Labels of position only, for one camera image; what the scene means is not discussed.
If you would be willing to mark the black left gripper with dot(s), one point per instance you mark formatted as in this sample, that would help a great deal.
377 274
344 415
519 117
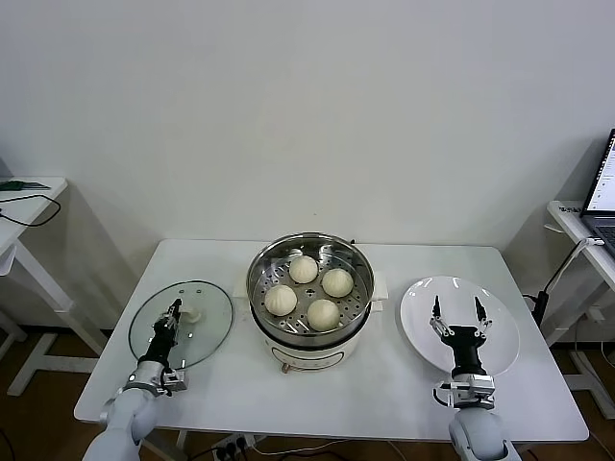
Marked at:
161 343

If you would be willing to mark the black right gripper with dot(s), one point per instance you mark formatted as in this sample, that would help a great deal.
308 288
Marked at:
465 338

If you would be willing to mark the round glass pot lid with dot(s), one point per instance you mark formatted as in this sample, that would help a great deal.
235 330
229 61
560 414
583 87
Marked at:
206 331

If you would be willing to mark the white steamed baozi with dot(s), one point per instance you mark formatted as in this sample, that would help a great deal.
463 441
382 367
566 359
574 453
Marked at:
337 282
303 269
281 300
323 315

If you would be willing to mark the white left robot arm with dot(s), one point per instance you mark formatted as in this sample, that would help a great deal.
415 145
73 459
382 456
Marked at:
125 418

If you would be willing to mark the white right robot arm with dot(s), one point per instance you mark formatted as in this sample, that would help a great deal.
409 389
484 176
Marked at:
480 432

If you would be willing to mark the stainless steel steamer basket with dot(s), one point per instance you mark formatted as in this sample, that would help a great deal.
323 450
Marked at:
269 259

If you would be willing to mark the white round plate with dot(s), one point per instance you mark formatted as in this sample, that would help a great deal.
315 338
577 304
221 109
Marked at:
418 312

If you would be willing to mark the black power adapter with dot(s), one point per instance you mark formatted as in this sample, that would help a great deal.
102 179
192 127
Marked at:
542 307

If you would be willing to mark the white electric cooker base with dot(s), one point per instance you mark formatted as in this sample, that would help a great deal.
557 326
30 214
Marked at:
307 357

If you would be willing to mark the white power strip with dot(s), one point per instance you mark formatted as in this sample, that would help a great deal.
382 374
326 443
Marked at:
233 446

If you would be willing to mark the open laptop computer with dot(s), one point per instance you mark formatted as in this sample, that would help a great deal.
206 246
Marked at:
600 182

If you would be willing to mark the green flat item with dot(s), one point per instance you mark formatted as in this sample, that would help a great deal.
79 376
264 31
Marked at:
21 184

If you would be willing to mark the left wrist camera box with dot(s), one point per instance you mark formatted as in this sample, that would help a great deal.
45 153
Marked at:
175 381

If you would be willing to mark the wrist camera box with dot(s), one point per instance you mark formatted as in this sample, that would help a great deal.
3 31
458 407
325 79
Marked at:
175 381
475 389

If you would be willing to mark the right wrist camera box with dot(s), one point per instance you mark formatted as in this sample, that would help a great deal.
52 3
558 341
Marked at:
475 389

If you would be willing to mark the white wall plug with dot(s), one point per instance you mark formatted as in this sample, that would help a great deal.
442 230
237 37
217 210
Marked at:
596 315

